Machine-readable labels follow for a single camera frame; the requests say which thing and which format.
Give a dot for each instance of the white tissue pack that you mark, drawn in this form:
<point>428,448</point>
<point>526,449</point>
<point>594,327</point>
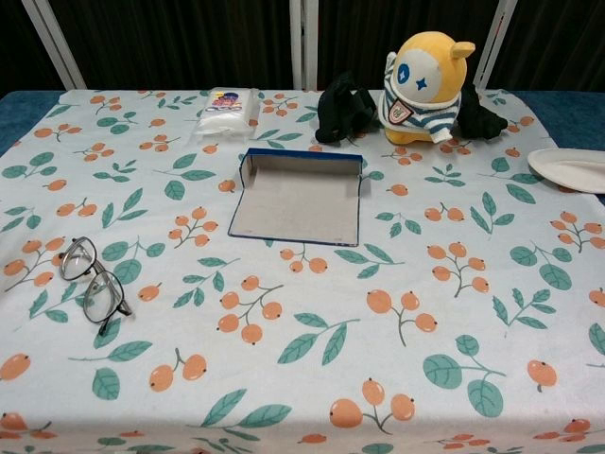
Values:
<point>227,118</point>

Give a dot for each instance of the floral orange green tablecloth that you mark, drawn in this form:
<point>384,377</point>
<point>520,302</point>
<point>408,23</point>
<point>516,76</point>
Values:
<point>302,331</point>

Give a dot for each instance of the black frame eyeglasses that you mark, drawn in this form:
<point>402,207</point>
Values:
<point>75,260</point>

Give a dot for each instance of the yellow striped plush toy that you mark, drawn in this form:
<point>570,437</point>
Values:
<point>425,94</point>

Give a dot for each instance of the blue glasses case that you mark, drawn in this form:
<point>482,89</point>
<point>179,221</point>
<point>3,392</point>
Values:
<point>293,203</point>

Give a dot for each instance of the black pleated curtain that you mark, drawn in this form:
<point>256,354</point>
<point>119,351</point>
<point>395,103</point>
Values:
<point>558,42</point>
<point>359,33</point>
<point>179,42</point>
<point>19,47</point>

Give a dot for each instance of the white plate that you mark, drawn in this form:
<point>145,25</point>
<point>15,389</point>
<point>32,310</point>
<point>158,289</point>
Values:
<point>567,168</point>

